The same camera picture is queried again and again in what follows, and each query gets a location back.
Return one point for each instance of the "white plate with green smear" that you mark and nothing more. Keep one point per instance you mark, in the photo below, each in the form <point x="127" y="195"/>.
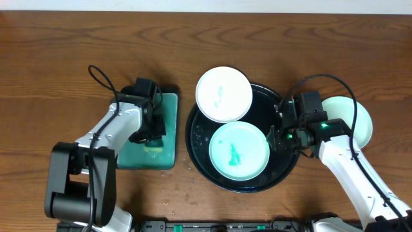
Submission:
<point x="223" y="94"/>

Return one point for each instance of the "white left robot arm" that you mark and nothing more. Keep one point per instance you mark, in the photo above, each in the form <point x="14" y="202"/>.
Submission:
<point x="81" y="184"/>

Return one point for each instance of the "round black tray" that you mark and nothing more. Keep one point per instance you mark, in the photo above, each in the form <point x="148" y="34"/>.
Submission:
<point x="199" y="130"/>

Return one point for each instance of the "pale green plate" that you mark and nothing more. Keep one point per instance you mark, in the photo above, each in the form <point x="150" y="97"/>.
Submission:
<point x="340" y="107"/>

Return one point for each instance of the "black rectangular water tray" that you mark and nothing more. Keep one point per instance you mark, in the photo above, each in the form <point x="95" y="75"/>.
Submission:
<point x="133" y="156"/>

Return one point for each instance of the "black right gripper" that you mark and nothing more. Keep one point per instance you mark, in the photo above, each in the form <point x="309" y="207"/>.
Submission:
<point x="277" y="138"/>

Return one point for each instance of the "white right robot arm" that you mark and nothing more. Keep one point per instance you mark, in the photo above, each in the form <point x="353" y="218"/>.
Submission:
<point x="333" y="142"/>

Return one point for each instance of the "green yellow sponge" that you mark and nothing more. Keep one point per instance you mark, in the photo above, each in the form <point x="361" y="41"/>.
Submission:
<point x="156" y="145"/>

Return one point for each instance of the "turquoise plate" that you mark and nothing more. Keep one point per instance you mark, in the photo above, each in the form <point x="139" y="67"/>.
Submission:
<point x="239" y="151"/>

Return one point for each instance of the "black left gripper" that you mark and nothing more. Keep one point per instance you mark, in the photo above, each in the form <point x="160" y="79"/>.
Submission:
<point x="154" y="129"/>

